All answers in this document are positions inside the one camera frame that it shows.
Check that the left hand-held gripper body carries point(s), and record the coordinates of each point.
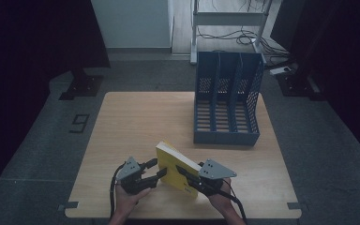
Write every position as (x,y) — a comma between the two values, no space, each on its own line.
(131,179)

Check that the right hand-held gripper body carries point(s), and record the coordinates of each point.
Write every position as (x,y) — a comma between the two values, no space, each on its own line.
(214,175)

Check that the yellow book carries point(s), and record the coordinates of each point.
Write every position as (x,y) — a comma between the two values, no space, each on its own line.
(173,168)

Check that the blue file rack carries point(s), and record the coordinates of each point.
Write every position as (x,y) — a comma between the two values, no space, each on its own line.
(225,125)

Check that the person's left hand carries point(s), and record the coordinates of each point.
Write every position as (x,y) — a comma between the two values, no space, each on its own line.
(129,200)

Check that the person's right hand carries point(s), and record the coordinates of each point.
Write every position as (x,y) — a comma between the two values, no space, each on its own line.
(221,198)

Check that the white power strip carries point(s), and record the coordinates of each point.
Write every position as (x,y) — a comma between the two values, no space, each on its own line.
(279,71)

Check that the white partition panel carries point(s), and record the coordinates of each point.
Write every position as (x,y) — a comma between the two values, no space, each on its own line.
(131,22)

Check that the dark curtain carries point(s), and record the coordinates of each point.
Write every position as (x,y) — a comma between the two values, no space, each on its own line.
(340,62)
(28,62)

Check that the black stand base plate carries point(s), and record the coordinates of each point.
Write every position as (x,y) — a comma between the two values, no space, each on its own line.
(296,86)
(82,86)

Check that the white metal stand frame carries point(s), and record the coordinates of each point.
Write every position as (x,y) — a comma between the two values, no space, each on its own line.
(228,18)

